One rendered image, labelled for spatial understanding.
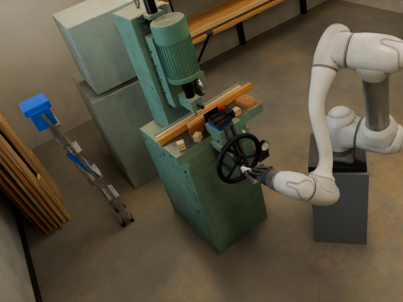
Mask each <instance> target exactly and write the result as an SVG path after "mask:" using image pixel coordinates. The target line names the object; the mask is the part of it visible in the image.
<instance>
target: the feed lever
mask: <svg viewBox="0 0 403 302"><path fill-rule="evenodd" d="M206 35H207V38H206V40H205V42H204V45H203V48H202V50H201V52H200V55H199V58H198V63H199V62H200V59H201V57H202V55H203V52H204V50H205V48H206V45H207V42H208V41H209V38H210V37H211V36H213V30H211V29H208V30H207V32H206Z"/></svg>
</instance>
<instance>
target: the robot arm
mask: <svg viewBox="0 0 403 302"><path fill-rule="evenodd" d="M339 68H351V69H354V70H355V72H356V73H357V74H358V75H359V77H360V78H361V79H362V86H363V98H364V105H365V118H364V119H362V118H361V117H359V116H357V115H356V114H355V112H354V111H353V110H352V109H350V108H348V107H345V106H337V107H334V108H333V109H331V111H330V112H329V113H328V114H327V116H326V114H325V100H326V96H327V93H328V91H329V89H330V87H331V85H332V83H333V81H334V79H335V77H336V75H337V73H338V70H339ZM402 68H403V40H401V39H399V38H397V37H394V36H391V35H386V34H377V33H367V32H363V33H352V32H350V30H349V29H348V28H347V27H346V26H344V25H342V24H339V23H336V24H332V25H330V26H329V27H328V28H327V29H326V30H325V32H324V33H323V35H322V36H321V38H320V40H319V42H318V45H317V48H316V50H315V54H314V58H313V63H312V70H311V82H310V88H309V99H308V108H309V116H310V119H311V124H312V128H313V131H314V136H315V140H316V143H317V147H318V153H319V156H318V159H319V162H318V166H317V168H316V169H315V170H314V171H312V172H310V174H309V176H306V175H304V174H302V173H297V172H294V171H283V170H278V169H273V166H255V168H250V167H249V168H247V167H243V166H242V167H241V168H240V169H241V170H242V172H243V173H244V174H245V176H246V178H247V179H248V180H249V181H250V182H251V183H252V185H253V186H255V184H256V183H262V184H264V185H265V186H267V187H268V188H269V189H271V190H274V191H276V192H279V193H280V194H281V195H283V196H285V197H287V198H291V199H292V200H298V201H299V200H301V201H304V202H306V203H309V204H313V205H316V206H331V205H332V204H335V203H336V202H337V201H338V199H339V196H340V193H339V189H338V187H337V185H336V184H335V178H334V177H333V175H332V167H333V161H338V162H346V163H348V164H353V163H354V158H353V157H354V152H355V148H358V149H362V150H365V151H369V152H374V153H380V154H394V153H398V152H400V151H402V150H403V127H402V126H401V125H398V124H397V123H396V122H395V120H394V118H393V117H392V116H391V115H390V114H389V76H390V75H391V73H396V72H398V71H400V70H401V69H402ZM253 178H254V179H257V180H254V179H253Z"/></svg>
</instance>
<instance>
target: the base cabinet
mask: <svg viewBox="0 0 403 302"><path fill-rule="evenodd" d="M145 143H146V145H147V147H148V150H149V152H150V154H151V157H152V159H153V161H154V164H155V166H156V168H157V171H158V173H159V175H160V177H161V180H162V182H163V185H164V187H165V189H166V192H167V194H168V196H169V198H170V201H171V203H172V206H173V208H174V210H175V211H176V212H177V213H178V214H179V216H180V217H181V218H182V219H183V220H184V221H185V222H186V223H187V224H188V225H189V226H190V227H191V228H192V229H193V230H194V231H195V232H196V233H197V234H198V235H199V236H200V237H201V238H202V239H203V240H204V241H205V242H206V243H207V244H208V245H209V246H210V247H211V248H212V249H213V250H214V251H215V252H216V253H217V254H219V255H220V254H221V253H223V252H224V251H225V250H226V249H228V248H229V247H230V246H231V245H233V244H234V243H235V242H237V241H238V240H239V239H240V238H242V237H243V236H244V235H245V234H246V233H248V232H249V231H251V230H252V229H253V228H254V227H256V226H257V225H258V224H259V223H260V222H262V221H263V220H265V219H266V218H267V211H266V206H265V203H264V197H263V191H262V188H261V183H256V184H255V186H253V185H252V183H251V182H250V181H249V180H248V179H247V178H246V179H244V180H243V181H241V182H239V183H234V184H228V183H225V182H223V181H222V180H221V179H220V178H219V177H218V175H217V171H216V163H215V164H213V165H212V166H211V167H209V168H208V169H207V170H205V171H204V172H202V173H200V174H199V175H198V176H196V177H195V178H193V179H191V178H190V177H188V176H187V175H186V174H185V173H184V172H183V171H181V170H180V169H179V168H178V167H177V166H175V165H174V164H173V163H172V162H170V161H169V160H168V159H167V158H166V157H165V156H164V155H162V154H161V153H160V152H159V151H157V149H155V148H154V147H153V146H151V145H150V144H149V143H148V142H147V141H146V140H145ZM242 147H243V149H244V152H245V154H246V155H251V154H254V148H253V145H252V140H249V141H247V142H246V143H245V144H243V145H242ZM222 163H225V164H228V165H229V166H231V168H232V167H233V166H234V162H233V158H231V157H229V156H228V155H227V156H225V157H224V158H223V161H222ZM239 176H240V173H239V170H238V168H237V167H236V168H235V170H234V172H233V174H232V175H231V177H230V179H234V178H237V177H239Z"/></svg>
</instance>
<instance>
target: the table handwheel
mask: <svg viewBox="0 0 403 302"><path fill-rule="evenodd" d="M243 138H249V139H251V140H252V141H253V142H254V144H255V153H254V154H251V155H246V156H245V155H243V154H241V153H240V152H238V150H237V148H236V145H235V142H237V141H238V140H241V139H243ZM231 146H233V148H234V151H232V150H231V149H230V147H231ZM225 154H227V155H228V156H229V157H231V158H233V162H234V166H233V167H232V169H231V171H230V172H229V174H228V176H227V177H226V176H225V175H223V172H222V161H223V158H224V156H225ZM260 155H261V145H260V142H259V140H258V138H257V137H256V136H255V135H253V134H250V133H241V134H238V135H235V136H234V137H233V138H231V139H230V140H229V141H228V142H226V144H225V145H224V147H223V148H222V149H221V151H220V153H219V155H218V159H217V162H216V171H217V175H218V177H219V178H220V179H221V180H222V181H223V182H225V183H228V184H234V183H239V182H241V181H243V180H244V179H246V176H245V174H244V173H243V174H242V175H241V176H239V177H237V178H234V179H230V177H231V175H232V174H233V172H234V170H235V168H236V167H237V165H243V164H244V163H245V161H246V159H247V158H252V157H254V160H253V162H252V164H251V166H250V168H255V166H257V164H258V161H259V159H260Z"/></svg>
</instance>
